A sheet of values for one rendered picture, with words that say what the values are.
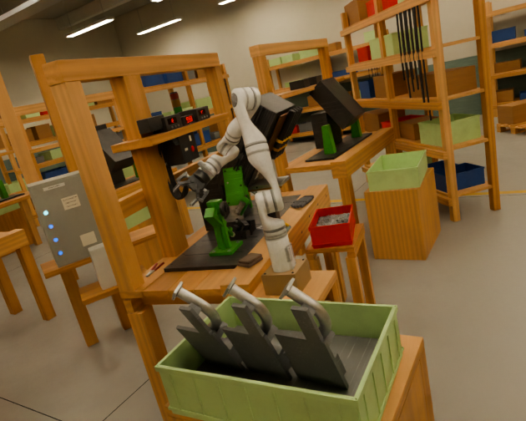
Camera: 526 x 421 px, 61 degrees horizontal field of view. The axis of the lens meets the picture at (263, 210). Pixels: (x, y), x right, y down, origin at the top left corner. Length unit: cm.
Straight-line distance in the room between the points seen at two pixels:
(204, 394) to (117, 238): 100
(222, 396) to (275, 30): 1144
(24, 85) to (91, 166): 1156
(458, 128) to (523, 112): 395
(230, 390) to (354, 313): 46
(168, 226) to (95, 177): 55
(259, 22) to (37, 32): 599
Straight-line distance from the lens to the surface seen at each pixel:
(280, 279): 179
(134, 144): 228
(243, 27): 1282
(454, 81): 463
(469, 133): 475
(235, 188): 245
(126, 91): 237
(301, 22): 1198
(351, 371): 137
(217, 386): 130
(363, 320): 147
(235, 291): 119
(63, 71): 208
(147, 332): 230
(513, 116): 847
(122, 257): 216
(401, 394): 137
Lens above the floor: 167
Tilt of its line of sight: 16 degrees down
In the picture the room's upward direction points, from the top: 13 degrees counter-clockwise
